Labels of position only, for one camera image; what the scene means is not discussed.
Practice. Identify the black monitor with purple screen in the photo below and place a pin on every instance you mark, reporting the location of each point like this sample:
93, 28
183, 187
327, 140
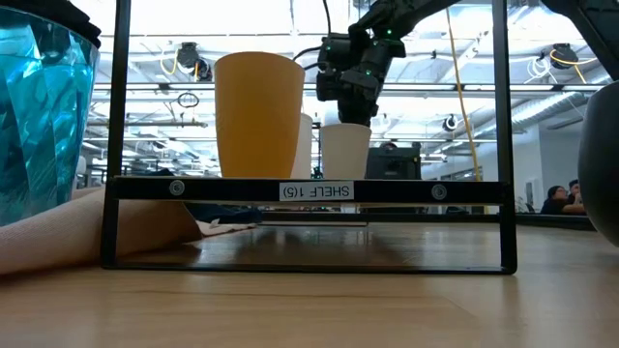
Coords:
392, 164

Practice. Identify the navy blue cloth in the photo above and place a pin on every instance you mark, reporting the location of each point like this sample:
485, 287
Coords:
227, 212

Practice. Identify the teal faceted plastic tumbler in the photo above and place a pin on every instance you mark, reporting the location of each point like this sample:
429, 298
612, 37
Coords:
43, 121

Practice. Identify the beige cloth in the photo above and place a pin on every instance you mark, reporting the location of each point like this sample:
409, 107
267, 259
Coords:
72, 232

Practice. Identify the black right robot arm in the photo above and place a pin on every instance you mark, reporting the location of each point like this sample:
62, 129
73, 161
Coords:
599, 24

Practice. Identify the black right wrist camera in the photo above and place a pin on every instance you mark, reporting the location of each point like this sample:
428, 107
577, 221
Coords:
331, 67

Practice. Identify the orange plastic cup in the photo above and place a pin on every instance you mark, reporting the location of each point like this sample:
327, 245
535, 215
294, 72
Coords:
258, 116

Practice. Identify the black metal table frame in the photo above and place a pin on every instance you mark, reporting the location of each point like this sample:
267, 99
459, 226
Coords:
556, 221

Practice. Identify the beige ribbed cup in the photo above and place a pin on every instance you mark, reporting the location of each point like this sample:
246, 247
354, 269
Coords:
345, 152

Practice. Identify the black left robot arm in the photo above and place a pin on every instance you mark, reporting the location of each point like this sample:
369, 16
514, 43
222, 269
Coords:
48, 19

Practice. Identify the black metal shelf frame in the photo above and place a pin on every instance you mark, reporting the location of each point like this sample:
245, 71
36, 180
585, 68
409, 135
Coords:
232, 190

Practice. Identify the black mug with orange inside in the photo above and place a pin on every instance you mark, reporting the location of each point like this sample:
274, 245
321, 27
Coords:
602, 169

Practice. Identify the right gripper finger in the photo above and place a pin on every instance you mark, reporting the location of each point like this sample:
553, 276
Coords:
358, 112

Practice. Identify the person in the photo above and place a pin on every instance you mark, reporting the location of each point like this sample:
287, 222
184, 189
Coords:
575, 195
553, 200

